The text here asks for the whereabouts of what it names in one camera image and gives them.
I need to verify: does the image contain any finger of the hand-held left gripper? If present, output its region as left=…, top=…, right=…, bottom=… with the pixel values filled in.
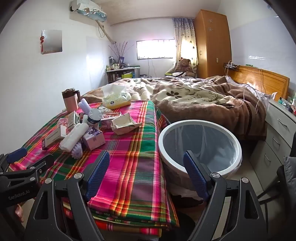
left=9, top=155, right=55, bottom=178
left=5, top=148, right=28, bottom=164

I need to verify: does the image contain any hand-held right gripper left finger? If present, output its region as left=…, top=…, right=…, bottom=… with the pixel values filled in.
left=23, top=150, right=111, bottom=241

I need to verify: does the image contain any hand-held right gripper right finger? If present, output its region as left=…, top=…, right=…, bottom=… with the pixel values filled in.
left=183, top=150, right=270, bottom=241

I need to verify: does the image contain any white trash bin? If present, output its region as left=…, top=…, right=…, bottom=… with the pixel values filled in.
left=158, top=119, right=242, bottom=202

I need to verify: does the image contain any white paper towel roll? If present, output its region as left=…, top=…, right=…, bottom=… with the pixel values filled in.
left=59, top=123, right=89, bottom=152

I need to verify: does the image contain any purple foam fruit net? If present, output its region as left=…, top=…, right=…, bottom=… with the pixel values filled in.
left=78, top=98, right=93, bottom=115

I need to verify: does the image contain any person's left hand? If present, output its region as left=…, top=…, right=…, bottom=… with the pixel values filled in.
left=14, top=205, right=24, bottom=223

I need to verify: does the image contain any white labelled box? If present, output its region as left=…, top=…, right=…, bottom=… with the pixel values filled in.
left=42, top=132, right=67, bottom=150

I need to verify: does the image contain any purple carton box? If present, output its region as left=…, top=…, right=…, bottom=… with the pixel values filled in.
left=81, top=127, right=105, bottom=150

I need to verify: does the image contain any translucent bin liner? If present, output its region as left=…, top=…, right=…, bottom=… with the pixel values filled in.
left=163, top=124, right=237, bottom=172

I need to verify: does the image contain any plaid cloth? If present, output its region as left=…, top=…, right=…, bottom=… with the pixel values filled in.
left=10, top=100, right=179, bottom=237

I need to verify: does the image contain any pink translucent packet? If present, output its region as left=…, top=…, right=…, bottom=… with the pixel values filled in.
left=56, top=118, right=70, bottom=130

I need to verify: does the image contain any pink patterned box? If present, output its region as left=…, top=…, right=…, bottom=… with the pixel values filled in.
left=97, top=107, right=122, bottom=129

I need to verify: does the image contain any green small box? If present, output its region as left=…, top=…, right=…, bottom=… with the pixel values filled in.
left=67, top=111, right=80, bottom=128

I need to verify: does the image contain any brown floral blanket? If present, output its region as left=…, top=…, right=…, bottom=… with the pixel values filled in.
left=81, top=75, right=269, bottom=142

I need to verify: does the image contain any pink thermos bottle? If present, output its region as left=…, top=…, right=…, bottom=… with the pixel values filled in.
left=61, top=88, right=81, bottom=114

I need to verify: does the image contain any yellow tissue box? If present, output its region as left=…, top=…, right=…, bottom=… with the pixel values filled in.
left=102, top=84, right=132, bottom=110

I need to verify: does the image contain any black chair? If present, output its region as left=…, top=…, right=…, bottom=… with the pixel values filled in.
left=258, top=155, right=296, bottom=209

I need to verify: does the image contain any grey nightstand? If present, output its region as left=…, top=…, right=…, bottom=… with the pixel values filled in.
left=250, top=98, right=296, bottom=179

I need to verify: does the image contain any grey jacket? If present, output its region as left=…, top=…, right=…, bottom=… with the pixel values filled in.
left=284, top=156, right=296, bottom=195

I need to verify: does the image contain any low storage shelf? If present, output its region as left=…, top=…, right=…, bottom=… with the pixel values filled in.
left=106, top=65, right=141, bottom=84

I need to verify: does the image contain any row of cosmetic bottles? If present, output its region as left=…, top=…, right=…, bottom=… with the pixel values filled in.
left=106, top=57, right=130, bottom=71

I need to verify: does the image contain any lilac pillow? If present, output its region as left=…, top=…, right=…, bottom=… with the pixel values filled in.
left=227, top=77, right=278, bottom=100

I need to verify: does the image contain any brown teddy bear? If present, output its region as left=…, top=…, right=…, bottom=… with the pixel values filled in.
left=174, top=58, right=195, bottom=77

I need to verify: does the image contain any vase with dry branches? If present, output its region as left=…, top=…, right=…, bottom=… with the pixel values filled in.
left=109, top=41, right=134, bottom=65

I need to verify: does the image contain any power strip shelf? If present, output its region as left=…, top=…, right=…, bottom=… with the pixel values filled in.
left=223, top=61, right=240, bottom=72

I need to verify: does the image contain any wooden headboard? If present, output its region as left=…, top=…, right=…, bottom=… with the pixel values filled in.
left=228, top=65, right=290, bottom=101

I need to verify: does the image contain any cluster of nightstand toiletries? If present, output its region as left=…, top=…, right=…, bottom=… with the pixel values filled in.
left=279, top=91, right=296, bottom=115

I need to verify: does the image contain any wooden wardrobe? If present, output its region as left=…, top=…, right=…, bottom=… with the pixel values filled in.
left=194, top=9, right=232, bottom=79

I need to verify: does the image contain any window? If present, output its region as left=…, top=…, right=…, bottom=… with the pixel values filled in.
left=136, top=39, right=176, bottom=60

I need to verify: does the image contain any wrapped air conditioner pipe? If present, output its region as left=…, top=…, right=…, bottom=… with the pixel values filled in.
left=96, top=20, right=116, bottom=44

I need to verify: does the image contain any patterned curtain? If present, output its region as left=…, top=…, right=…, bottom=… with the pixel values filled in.
left=172, top=17, right=199, bottom=66

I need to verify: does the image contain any white charging cable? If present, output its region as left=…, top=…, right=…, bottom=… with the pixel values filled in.
left=231, top=85, right=262, bottom=109

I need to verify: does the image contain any silver wall panel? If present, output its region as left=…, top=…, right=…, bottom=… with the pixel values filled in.
left=39, top=29, right=63, bottom=55

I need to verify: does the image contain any wall air conditioner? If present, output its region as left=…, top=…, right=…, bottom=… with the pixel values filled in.
left=69, top=0, right=107, bottom=22

